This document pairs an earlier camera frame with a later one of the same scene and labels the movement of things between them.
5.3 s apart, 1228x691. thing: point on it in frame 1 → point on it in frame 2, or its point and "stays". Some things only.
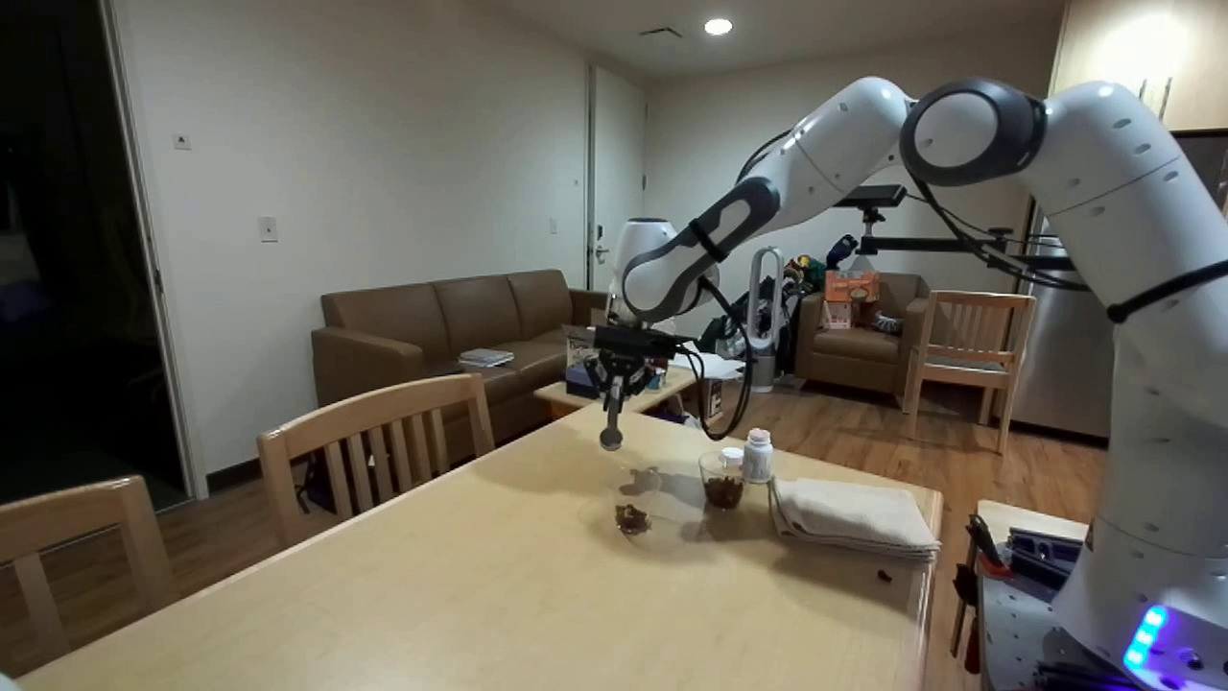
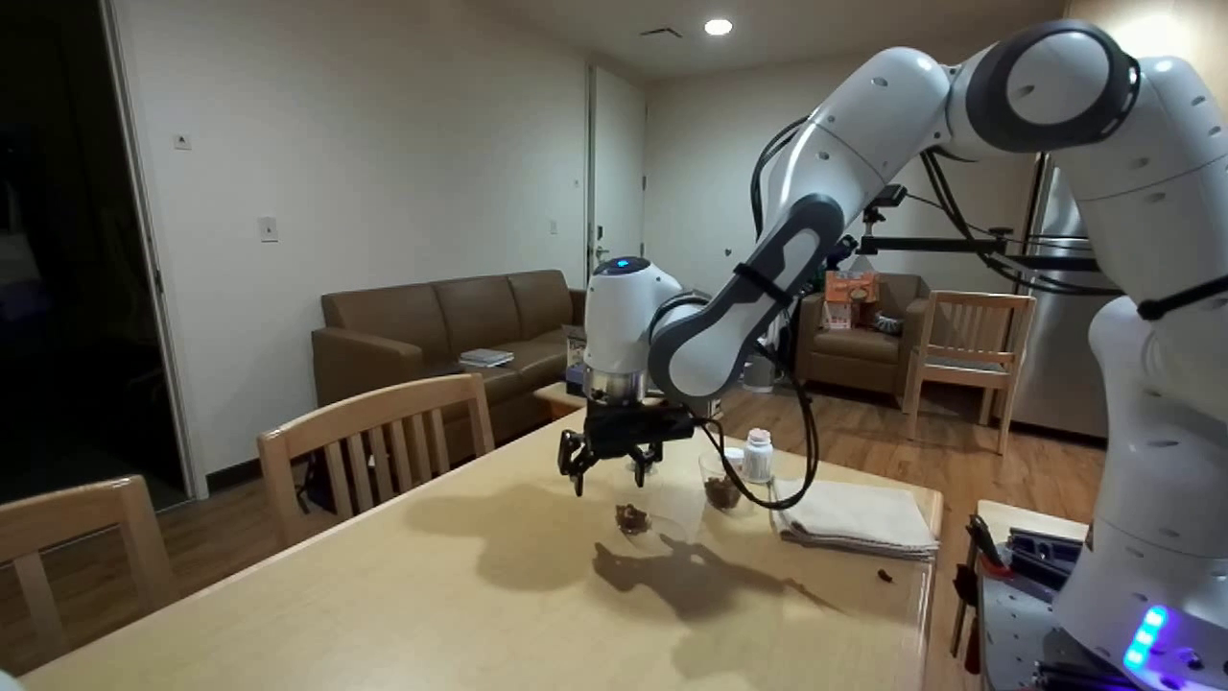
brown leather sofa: x=499 y=327 stays
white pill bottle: x=757 y=453 stays
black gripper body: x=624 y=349 → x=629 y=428
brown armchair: x=865 y=358 stays
